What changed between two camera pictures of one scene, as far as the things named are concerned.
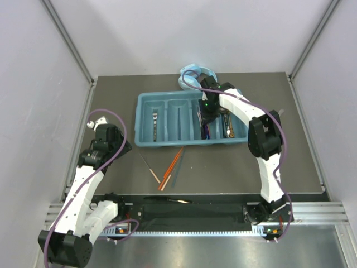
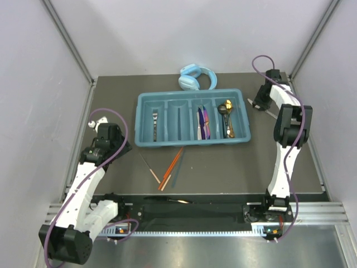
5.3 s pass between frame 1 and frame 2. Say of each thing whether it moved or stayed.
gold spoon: stayed
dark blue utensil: moved
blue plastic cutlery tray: stayed
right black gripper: moved
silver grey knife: stayed
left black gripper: stayed
